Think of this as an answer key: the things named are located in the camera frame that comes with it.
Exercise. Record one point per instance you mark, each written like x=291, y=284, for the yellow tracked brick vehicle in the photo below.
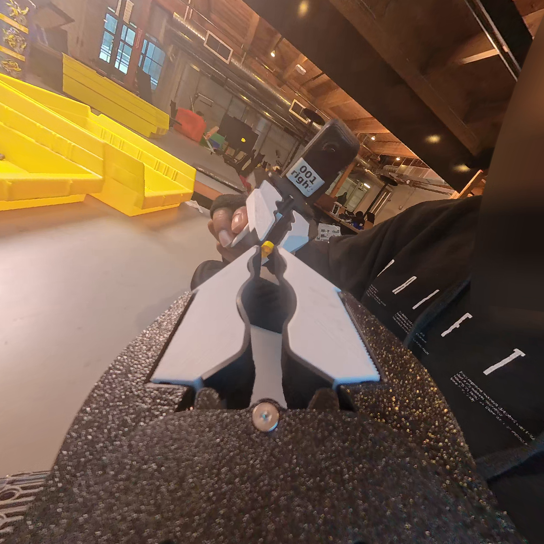
x=17, y=501

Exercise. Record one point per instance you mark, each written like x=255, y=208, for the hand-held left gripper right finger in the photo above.
x=336, y=336

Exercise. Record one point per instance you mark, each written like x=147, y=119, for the yellow brick piece grey axle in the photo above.
x=267, y=248

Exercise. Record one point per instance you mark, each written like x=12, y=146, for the person's right hand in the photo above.
x=232, y=223

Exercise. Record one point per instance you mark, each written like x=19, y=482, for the stack of yellow bins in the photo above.
x=110, y=98

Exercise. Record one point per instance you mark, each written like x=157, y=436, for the dark printed box stack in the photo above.
x=13, y=38

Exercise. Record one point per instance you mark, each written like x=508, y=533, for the grey desk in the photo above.
x=85, y=297

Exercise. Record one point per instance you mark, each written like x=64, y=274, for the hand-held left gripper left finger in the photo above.
x=204, y=340

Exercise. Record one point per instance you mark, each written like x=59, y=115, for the red object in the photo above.
x=191, y=126

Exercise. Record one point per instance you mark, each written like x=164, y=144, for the yellow plastic bin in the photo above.
x=144, y=183
x=42, y=183

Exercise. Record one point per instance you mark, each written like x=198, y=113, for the person's right forearm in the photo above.
x=365, y=246

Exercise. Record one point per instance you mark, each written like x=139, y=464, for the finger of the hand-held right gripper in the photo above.
x=296, y=234
x=263, y=212

